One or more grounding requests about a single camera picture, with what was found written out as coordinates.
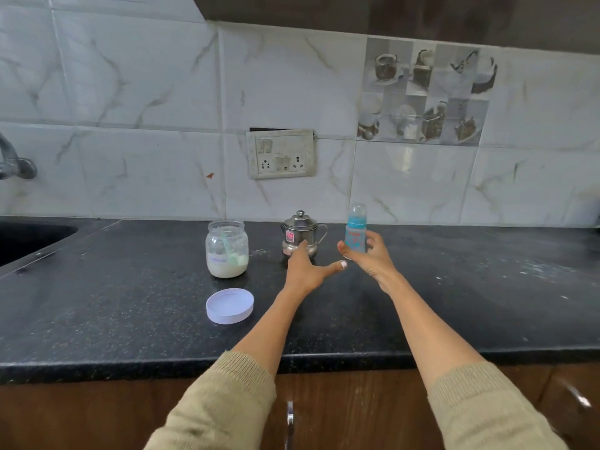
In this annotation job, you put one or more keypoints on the person's left hand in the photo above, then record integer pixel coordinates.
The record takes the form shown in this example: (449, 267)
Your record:
(302, 274)

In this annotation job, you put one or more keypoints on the person's right hand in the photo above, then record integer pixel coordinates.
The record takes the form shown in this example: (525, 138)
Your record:
(375, 264)

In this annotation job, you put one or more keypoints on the clear printed baby bottle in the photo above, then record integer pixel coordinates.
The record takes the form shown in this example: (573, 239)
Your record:
(355, 238)

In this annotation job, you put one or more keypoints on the small steel kettle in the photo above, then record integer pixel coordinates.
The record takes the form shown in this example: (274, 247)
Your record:
(293, 229)

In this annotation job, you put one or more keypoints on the blue collar with nipple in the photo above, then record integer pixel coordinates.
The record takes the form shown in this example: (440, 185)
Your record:
(356, 222)

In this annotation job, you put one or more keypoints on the clear bottle dome cap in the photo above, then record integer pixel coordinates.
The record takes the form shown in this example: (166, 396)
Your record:
(358, 210)

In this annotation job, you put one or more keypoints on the green plastic scoop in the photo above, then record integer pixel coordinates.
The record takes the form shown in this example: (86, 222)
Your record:
(232, 255)

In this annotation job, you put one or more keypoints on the glass jar with white powder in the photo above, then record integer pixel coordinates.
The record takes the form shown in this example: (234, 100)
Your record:
(225, 269)

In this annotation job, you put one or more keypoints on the lavender plastic jar lid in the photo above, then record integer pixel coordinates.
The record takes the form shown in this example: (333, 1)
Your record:
(229, 305)

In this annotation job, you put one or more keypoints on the person's left forearm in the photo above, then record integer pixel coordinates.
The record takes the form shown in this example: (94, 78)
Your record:
(253, 360)

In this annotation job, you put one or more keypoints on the person's right forearm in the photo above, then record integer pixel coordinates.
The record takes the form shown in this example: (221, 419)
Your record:
(436, 342)

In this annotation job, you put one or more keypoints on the brown wooden cabinet door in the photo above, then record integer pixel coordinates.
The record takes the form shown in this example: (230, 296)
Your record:
(365, 412)
(94, 412)
(586, 428)

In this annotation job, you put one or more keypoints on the dark overhead cabinet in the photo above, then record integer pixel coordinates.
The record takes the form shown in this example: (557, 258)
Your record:
(398, 18)

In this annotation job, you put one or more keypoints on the black kitchen sink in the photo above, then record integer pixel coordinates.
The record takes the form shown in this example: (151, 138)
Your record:
(28, 241)

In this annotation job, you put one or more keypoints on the white switch socket board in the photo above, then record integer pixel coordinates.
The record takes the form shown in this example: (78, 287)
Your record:
(281, 154)

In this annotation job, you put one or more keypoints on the curved steel wall tap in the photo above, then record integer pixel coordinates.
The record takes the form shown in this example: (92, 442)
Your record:
(16, 166)

